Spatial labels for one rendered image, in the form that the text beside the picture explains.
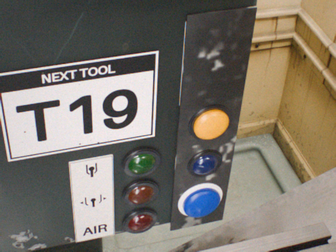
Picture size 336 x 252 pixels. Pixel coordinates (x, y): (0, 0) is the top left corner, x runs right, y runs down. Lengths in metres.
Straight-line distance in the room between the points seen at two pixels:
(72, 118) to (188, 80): 0.08
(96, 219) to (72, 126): 0.10
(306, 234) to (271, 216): 0.23
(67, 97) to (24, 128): 0.03
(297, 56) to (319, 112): 0.18
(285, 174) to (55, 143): 1.57
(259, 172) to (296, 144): 0.15
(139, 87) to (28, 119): 0.07
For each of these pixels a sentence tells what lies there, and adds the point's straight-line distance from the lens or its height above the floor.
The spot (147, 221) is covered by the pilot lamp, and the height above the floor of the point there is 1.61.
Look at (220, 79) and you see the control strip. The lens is 0.41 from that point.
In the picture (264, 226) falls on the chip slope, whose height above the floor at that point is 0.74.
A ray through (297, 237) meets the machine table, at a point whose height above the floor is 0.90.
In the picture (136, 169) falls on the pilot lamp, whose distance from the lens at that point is 0.43.
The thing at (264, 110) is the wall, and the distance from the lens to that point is 2.00.
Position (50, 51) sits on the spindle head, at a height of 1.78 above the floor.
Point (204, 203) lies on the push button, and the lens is 0.48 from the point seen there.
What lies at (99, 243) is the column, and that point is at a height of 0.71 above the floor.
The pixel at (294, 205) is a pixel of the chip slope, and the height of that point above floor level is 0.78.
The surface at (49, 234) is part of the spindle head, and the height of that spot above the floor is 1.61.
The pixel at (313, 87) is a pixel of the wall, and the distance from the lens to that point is 1.80.
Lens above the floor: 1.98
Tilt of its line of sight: 42 degrees down
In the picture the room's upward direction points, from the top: 3 degrees clockwise
